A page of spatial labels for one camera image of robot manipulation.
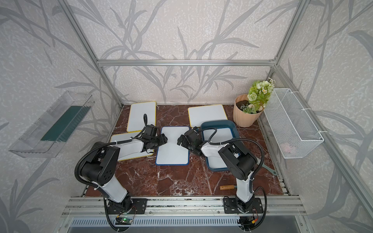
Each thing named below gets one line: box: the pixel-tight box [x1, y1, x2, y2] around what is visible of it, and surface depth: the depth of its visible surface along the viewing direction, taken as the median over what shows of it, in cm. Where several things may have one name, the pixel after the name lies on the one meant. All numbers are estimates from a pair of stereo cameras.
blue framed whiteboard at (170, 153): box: [155, 126, 190, 166], surface depth 93 cm
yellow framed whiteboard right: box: [187, 103, 229, 129], surface depth 118 cm
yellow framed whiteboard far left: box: [126, 100, 157, 133], surface depth 121 cm
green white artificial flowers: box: [240, 77, 276, 115], surface depth 91 cm
